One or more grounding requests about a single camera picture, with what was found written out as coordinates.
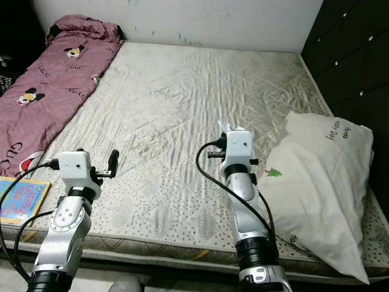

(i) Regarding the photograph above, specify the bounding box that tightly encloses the colourful children's book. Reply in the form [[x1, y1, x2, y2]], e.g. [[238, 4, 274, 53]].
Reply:
[[0, 177, 50, 227]]

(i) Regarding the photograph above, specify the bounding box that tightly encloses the white pillow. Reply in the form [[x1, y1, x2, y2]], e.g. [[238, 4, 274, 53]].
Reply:
[[256, 111, 374, 285]]

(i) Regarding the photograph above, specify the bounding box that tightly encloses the white quilted mattress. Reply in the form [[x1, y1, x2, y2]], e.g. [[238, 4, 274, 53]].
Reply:
[[0, 41, 389, 268]]

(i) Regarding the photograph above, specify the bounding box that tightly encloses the pink cartoon print blanket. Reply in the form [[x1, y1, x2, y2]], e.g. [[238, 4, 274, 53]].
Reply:
[[0, 15, 123, 195]]

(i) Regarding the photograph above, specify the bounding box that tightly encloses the silver left robot leg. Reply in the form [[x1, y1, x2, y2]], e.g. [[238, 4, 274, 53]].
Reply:
[[108, 275, 143, 292]]

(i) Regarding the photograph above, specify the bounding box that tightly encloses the black tufted headboard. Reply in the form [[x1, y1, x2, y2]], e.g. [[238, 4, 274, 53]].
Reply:
[[301, 0, 389, 131]]

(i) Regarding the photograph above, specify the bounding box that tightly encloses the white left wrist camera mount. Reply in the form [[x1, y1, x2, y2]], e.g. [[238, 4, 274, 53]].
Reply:
[[57, 151, 95, 188]]

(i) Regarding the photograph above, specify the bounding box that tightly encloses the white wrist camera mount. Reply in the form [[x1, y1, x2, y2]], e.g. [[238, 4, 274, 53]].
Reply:
[[57, 151, 95, 188], [221, 130, 256, 174]]

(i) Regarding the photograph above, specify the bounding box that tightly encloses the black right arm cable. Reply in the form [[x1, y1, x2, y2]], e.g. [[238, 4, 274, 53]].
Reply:
[[195, 141, 277, 241]]

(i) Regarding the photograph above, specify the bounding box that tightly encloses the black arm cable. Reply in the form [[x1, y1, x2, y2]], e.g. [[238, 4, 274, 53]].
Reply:
[[195, 141, 277, 241], [13, 210, 57, 277], [0, 159, 58, 244]]

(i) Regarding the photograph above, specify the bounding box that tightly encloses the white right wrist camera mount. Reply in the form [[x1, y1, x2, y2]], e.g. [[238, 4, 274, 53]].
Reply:
[[221, 130, 256, 174]]

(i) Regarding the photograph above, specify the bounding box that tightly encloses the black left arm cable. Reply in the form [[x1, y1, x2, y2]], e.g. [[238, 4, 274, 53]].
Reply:
[[13, 210, 57, 277], [0, 159, 58, 244]]

